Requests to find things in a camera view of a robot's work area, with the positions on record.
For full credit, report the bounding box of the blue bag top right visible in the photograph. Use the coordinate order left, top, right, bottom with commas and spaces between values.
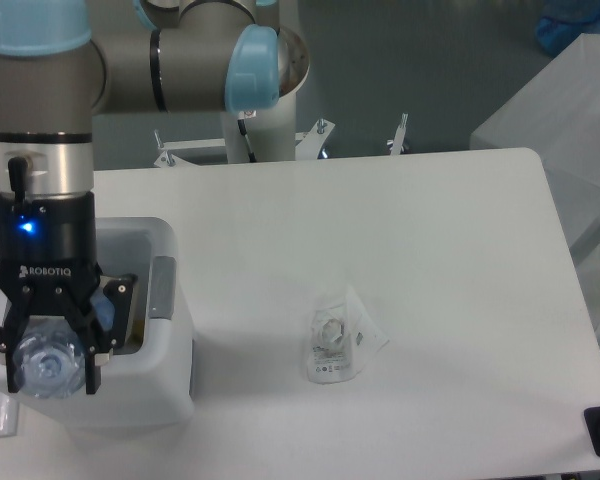
534, 1, 600, 57

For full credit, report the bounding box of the white plastic wrapper package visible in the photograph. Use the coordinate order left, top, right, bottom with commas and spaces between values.
306, 285, 389, 385

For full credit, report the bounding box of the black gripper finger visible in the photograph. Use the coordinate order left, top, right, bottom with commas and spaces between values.
0, 284, 33, 394
69, 274, 138, 395

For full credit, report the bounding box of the clear plastic water bottle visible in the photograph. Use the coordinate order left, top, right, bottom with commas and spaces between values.
13, 315, 87, 399

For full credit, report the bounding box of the translucent white box right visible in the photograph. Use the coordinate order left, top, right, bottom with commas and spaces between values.
470, 34, 600, 346

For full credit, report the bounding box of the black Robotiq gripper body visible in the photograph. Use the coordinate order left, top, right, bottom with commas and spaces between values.
0, 192, 101, 320

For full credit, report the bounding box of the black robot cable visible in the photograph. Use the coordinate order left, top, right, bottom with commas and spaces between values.
237, 112, 258, 164

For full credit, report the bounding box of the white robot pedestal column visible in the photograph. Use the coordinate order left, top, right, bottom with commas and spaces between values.
220, 26, 310, 164

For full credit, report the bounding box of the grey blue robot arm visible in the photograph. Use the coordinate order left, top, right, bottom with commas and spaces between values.
0, 1, 282, 394

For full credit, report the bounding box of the white pedestal base frame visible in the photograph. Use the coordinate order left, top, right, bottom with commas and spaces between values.
152, 112, 410, 169

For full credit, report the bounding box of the white plastic trash can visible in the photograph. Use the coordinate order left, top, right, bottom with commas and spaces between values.
0, 216, 194, 428

